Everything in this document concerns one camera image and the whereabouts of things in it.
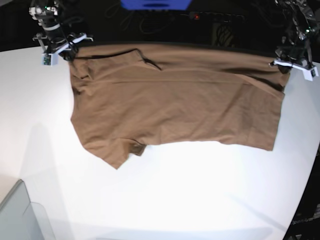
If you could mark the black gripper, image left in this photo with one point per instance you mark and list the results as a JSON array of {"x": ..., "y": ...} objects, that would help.
[{"x": 56, "y": 38}]

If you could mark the brown t-shirt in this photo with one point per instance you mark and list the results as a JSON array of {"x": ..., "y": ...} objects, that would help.
[{"x": 128, "y": 97}]

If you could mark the white camera mount, image left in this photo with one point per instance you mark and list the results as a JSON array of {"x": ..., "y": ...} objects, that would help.
[{"x": 50, "y": 55}]

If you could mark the black power strip red light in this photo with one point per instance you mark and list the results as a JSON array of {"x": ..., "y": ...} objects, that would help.
[{"x": 216, "y": 17}]

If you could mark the white camera mount, image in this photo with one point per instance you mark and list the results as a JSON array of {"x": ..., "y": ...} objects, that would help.
[
  {"x": 50, "y": 55},
  {"x": 309, "y": 70}
]

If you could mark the translucent grey plastic bin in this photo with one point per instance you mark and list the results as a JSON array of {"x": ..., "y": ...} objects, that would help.
[{"x": 22, "y": 219}]

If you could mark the blue plastic box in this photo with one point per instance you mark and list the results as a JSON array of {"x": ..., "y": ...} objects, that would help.
[{"x": 140, "y": 5}]

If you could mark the white camera mount, image right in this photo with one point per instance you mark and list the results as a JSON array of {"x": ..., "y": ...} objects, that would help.
[{"x": 309, "y": 70}]

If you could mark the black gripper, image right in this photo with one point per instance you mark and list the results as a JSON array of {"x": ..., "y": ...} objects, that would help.
[{"x": 292, "y": 52}]

